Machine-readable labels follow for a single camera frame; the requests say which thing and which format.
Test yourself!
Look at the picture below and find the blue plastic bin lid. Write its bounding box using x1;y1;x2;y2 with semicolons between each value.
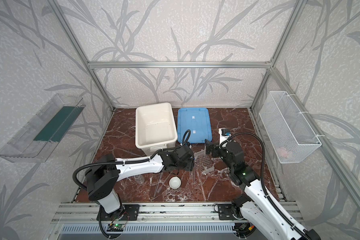
177;108;213;144

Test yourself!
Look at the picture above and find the pink item in basket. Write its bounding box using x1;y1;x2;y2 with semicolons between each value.
277;147;291;159

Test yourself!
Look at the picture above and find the green circuit board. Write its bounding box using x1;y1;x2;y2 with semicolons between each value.
107;224;126;232

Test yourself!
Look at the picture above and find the white plastic storage bin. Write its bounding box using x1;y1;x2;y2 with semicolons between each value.
135;103;178;156

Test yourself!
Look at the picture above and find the small clear glass beaker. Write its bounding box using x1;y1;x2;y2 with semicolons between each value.
134;175;145;185

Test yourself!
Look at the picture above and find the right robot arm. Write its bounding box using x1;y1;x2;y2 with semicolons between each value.
205;128;320;240

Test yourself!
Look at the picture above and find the clear acrylic wall shelf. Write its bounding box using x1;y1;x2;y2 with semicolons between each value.
0;94;86;163

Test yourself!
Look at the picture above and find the clear acrylic test tube rack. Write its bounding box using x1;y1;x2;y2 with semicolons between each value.
195;150;215;175

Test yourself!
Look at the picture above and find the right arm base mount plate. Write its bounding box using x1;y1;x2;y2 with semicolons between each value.
216;204;244;221

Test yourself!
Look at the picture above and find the white wire mesh basket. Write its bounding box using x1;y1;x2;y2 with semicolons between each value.
259;91;322;164

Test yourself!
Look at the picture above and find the aluminium front rail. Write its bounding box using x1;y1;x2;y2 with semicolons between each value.
50;201;304;224

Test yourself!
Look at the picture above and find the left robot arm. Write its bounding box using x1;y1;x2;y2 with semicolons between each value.
72;130;195;214

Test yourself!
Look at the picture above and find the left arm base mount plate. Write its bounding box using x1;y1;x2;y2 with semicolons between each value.
96;204;140;222

